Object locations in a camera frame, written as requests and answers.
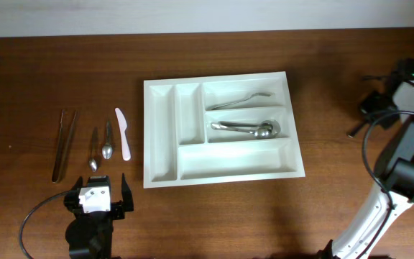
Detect steel fork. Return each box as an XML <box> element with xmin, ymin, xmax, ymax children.
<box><xmin>346</xmin><ymin>121</ymin><xmax>368</xmax><ymax>138</ymax></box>
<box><xmin>209</xmin><ymin>92</ymin><xmax>274</xmax><ymax>110</ymax></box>

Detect steel kitchen tongs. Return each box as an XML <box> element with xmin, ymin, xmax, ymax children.
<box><xmin>51</xmin><ymin>110</ymin><xmax>77</xmax><ymax>183</ymax></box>

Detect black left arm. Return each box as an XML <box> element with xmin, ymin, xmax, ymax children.
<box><xmin>63</xmin><ymin>175</ymin><xmax>134</xmax><ymax>258</ymax></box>

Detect small steel teaspoon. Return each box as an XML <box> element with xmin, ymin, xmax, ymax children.
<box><xmin>88</xmin><ymin>127</ymin><xmax>98</xmax><ymax>172</ymax></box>

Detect large steel spoon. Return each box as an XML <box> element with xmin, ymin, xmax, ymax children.
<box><xmin>219</xmin><ymin>121</ymin><xmax>278</xmax><ymax>130</ymax></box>
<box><xmin>211</xmin><ymin>122</ymin><xmax>279</xmax><ymax>140</ymax></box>

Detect white plastic knife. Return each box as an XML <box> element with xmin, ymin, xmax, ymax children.
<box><xmin>115</xmin><ymin>108</ymin><xmax>132</xmax><ymax>161</ymax></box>

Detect white plastic cutlery tray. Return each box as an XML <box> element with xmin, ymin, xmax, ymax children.
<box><xmin>143</xmin><ymin>71</ymin><xmax>305</xmax><ymax>188</ymax></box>

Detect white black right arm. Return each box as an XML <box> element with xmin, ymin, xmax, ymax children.
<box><xmin>316</xmin><ymin>58</ymin><xmax>414</xmax><ymax>259</ymax></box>

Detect steel teaspoon wide handle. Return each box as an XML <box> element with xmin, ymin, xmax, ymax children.
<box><xmin>101</xmin><ymin>121</ymin><xmax>114</xmax><ymax>160</ymax></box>

